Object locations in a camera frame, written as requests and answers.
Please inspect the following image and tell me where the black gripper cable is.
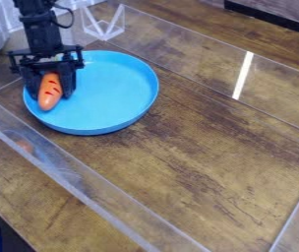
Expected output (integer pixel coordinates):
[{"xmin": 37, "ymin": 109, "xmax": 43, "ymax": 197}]
[{"xmin": 51, "ymin": 4, "xmax": 76, "ymax": 30}]

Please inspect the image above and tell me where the orange toy carrot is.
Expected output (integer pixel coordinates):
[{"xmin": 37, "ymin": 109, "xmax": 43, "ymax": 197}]
[{"xmin": 37, "ymin": 70, "xmax": 63, "ymax": 111}]

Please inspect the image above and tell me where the blue round tray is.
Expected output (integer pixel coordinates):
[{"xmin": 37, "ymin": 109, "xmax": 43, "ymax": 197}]
[{"xmin": 24, "ymin": 50, "xmax": 160, "ymax": 135}]

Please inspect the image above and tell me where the black bar at back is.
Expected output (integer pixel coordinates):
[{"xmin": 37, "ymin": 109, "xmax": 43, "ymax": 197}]
[{"xmin": 224, "ymin": 0, "xmax": 299, "ymax": 32}]

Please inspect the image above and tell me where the clear acrylic barrier wall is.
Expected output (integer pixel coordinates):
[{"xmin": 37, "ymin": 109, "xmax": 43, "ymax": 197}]
[{"xmin": 0, "ymin": 0, "xmax": 299, "ymax": 252}]

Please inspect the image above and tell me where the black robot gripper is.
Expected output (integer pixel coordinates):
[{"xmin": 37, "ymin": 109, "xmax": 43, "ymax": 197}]
[{"xmin": 8, "ymin": 0, "xmax": 84, "ymax": 99}]

